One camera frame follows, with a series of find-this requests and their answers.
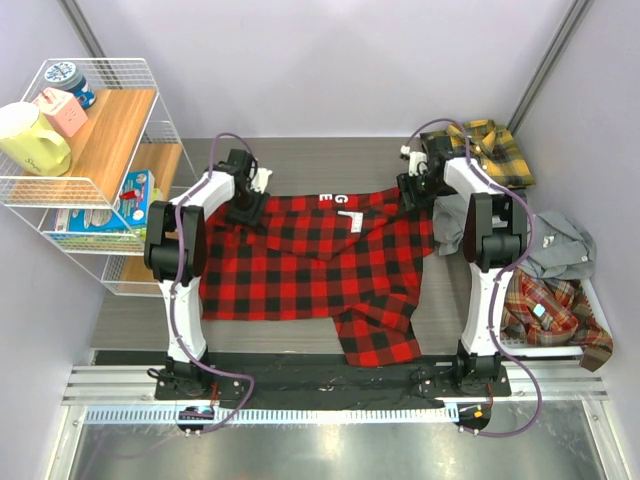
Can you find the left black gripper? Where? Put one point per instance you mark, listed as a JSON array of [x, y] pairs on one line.
[[252, 216]]

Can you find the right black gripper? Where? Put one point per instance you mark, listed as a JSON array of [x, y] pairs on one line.
[[410, 200]]

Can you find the red black plaid shirt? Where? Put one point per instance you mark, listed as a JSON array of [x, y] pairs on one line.
[[357, 260]]

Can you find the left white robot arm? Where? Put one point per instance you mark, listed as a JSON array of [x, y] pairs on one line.
[[176, 253]]

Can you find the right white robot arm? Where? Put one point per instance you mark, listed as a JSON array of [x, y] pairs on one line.
[[495, 237]]

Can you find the grey long sleeve shirt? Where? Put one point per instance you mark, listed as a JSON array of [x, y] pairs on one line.
[[562, 249]]

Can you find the yellow plaid folded shirt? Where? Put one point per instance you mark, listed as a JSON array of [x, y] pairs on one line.
[[491, 145]]

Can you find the blue product box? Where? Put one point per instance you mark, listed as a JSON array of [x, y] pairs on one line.
[[131, 209]]

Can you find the white laundry basket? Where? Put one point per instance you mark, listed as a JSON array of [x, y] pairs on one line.
[[520, 348]]

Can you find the orange plaid shirt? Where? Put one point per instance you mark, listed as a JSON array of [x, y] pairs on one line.
[[554, 313]]

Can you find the pink cube box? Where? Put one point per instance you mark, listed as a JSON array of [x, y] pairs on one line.
[[62, 110]]

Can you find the blue round tin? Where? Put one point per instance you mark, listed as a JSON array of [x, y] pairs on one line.
[[66, 76]]

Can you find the yellow mug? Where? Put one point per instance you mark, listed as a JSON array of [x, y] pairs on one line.
[[29, 140]]

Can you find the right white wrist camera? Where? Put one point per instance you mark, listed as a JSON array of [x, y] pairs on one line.
[[417, 161]]

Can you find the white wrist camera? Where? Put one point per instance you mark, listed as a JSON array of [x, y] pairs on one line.
[[260, 181], [417, 161]]

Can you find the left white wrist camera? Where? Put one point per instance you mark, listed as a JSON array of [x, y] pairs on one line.
[[260, 181]]

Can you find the white wire shelf rack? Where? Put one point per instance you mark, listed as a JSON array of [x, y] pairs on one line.
[[129, 128]]

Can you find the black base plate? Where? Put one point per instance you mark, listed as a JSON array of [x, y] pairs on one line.
[[327, 382]]

